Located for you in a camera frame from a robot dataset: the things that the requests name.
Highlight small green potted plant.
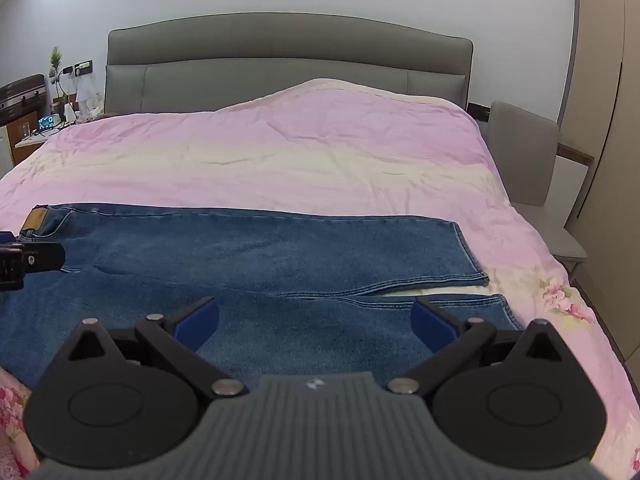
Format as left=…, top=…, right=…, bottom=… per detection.
left=49, top=46, right=62, bottom=79

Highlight blue denim jeans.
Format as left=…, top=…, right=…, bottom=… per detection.
left=1, top=204, right=518, bottom=387

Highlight pink floral bed duvet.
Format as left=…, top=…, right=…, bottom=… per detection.
left=1, top=79, right=639, bottom=479

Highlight dark maroon suitcase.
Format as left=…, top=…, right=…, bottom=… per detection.
left=0, top=74, right=48, bottom=126

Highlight wooden bedside table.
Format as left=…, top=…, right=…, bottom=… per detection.
left=1, top=93, right=77, bottom=166

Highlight grey upholstered headboard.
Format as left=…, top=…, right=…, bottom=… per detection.
left=105, top=12, right=474, bottom=115

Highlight blue tissue pack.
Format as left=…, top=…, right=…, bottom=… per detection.
left=38, top=115, right=56, bottom=130

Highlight grey upholstered chair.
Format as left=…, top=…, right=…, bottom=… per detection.
left=486, top=102, right=587, bottom=268

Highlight wall power socket panel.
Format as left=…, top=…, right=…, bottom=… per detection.
left=74, top=60, right=93, bottom=77

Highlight beige wardrobe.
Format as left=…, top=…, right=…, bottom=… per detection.
left=561, top=0, right=639, bottom=359

